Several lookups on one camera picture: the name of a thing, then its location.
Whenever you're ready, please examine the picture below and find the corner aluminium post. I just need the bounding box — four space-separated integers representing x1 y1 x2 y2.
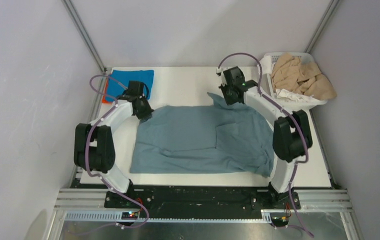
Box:
305 0 341 53
61 0 107 73

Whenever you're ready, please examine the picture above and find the grey-blue t-shirt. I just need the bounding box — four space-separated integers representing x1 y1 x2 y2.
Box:
130 93 274 178

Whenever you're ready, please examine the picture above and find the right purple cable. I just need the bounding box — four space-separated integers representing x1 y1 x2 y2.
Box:
218 52 315 239

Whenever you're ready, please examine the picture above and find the purple cable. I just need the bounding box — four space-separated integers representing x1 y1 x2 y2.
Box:
83 74 150 230
218 52 315 239

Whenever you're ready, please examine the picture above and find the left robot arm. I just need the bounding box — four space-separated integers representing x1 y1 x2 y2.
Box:
74 81 153 208

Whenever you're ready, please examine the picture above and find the right corner aluminium post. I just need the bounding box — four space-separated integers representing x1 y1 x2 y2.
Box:
305 0 341 53

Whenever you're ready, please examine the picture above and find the left controller board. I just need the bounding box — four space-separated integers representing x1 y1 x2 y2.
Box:
121 211 139 221

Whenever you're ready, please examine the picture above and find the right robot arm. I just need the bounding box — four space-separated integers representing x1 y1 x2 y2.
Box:
216 66 313 209

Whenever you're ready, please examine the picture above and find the controller board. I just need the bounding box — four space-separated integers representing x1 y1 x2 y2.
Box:
121 211 139 221
271 216 290 228

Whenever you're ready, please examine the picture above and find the beige crumpled t-shirt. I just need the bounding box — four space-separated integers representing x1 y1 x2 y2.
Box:
270 52 337 101

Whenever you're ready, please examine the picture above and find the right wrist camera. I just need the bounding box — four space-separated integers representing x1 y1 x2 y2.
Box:
216 68 224 76

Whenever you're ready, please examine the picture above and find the white laundry basket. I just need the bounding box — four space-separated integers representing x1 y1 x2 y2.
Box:
260 52 327 111

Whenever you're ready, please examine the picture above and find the left corner aluminium post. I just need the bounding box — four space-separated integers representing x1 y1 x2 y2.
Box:
61 0 107 73

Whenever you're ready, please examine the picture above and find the folded blue t-shirt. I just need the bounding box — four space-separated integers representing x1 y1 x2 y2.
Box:
105 69 154 100

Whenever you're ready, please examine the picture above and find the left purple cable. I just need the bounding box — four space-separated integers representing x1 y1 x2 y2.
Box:
83 74 150 230

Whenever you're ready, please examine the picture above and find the right controller board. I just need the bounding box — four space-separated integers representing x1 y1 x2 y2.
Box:
271 216 290 228

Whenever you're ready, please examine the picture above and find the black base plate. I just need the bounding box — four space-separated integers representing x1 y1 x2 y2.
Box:
104 185 301 220

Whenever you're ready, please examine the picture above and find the folded orange t-shirt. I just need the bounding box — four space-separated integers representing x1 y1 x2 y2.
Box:
101 88 112 104

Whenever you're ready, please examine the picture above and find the aluminium frame rail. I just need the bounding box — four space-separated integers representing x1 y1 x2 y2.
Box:
54 188 354 213

